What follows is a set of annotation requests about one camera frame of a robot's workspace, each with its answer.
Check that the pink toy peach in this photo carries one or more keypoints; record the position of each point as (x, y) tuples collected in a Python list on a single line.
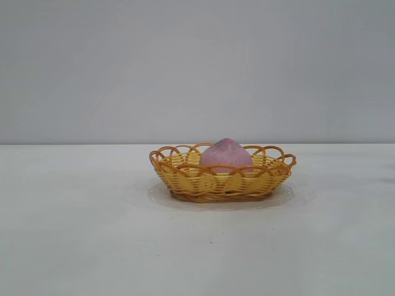
[(225, 157)]

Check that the yellow woven wicker basket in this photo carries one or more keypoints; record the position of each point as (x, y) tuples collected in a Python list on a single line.
[(222, 186)]

